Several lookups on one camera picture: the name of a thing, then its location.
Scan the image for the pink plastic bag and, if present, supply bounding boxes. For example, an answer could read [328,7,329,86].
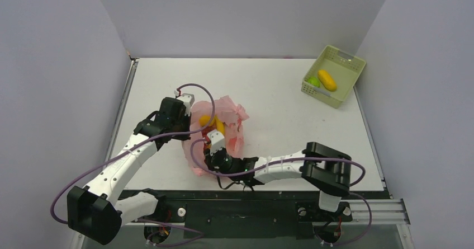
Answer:
[182,96,249,176]

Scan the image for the green fake lime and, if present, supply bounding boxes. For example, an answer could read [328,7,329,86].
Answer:
[307,77,320,88]

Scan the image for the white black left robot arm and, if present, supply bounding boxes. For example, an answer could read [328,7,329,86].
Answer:
[67,93,195,245]

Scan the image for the red fake fruit in bag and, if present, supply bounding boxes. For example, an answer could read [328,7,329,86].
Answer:
[203,137,212,150]

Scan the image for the yellow fake banana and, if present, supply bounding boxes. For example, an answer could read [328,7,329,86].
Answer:
[213,116,225,135]

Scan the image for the yellow fake fruit in basket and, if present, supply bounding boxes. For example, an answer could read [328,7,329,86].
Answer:
[317,69,338,92]

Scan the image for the light green plastic basket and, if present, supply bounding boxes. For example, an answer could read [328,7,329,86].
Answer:
[301,45,366,109]

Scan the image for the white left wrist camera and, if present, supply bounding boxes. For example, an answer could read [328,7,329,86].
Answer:
[177,93,195,117]

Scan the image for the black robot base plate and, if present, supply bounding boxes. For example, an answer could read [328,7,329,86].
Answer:
[144,190,353,239]

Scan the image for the aluminium frame rail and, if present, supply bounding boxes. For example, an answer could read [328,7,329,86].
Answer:
[70,199,415,249]

